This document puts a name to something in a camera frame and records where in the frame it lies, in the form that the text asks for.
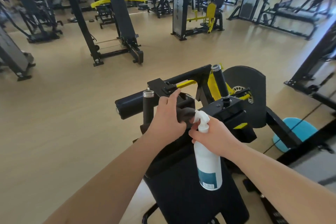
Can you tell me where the black cable machine white panel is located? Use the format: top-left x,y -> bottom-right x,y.
227,0 -> 333,41

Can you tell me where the weight stack machine yellow pad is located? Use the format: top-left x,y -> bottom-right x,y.
171,0 -> 225,41

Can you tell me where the black steel machine frame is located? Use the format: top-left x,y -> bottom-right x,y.
283,20 -> 336,117

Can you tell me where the black yellow leg machine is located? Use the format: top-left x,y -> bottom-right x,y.
115,64 -> 303,224

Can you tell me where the person's right hand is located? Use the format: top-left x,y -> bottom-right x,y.
188,116 -> 238,158

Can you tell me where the white spray bottle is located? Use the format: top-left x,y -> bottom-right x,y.
193,110 -> 223,191

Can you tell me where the black plate rack machine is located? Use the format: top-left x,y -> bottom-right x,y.
0,0 -> 64,43

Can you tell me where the grey black slanted machine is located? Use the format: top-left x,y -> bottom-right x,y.
0,26 -> 36,82

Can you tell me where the light blue round stool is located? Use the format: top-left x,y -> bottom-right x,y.
272,117 -> 319,153

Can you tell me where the black bench machine yellow bar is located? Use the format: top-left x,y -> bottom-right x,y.
61,0 -> 148,67

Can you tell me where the person's left hand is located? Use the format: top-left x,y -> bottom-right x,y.
146,89 -> 188,144

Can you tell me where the dark grey cleaning cloth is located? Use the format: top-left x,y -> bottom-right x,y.
176,106 -> 197,125

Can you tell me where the person's left forearm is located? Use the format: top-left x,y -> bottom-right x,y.
43,132 -> 164,224

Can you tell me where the person's right forearm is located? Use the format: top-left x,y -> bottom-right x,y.
231,144 -> 336,224

